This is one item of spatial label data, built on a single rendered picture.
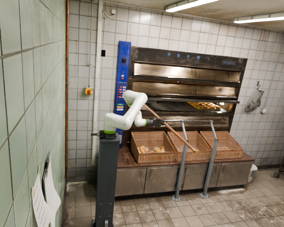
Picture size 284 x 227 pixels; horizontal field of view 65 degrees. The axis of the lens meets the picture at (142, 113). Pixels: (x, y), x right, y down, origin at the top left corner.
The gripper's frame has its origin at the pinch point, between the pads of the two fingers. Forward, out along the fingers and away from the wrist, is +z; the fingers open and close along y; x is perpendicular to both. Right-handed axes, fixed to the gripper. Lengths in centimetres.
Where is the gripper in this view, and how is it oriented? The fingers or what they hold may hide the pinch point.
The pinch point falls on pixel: (163, 122)
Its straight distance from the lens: 290.8
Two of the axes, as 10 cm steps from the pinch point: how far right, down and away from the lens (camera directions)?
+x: 2.9, 3.2, -9.0
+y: -1.1, 9.5, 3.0
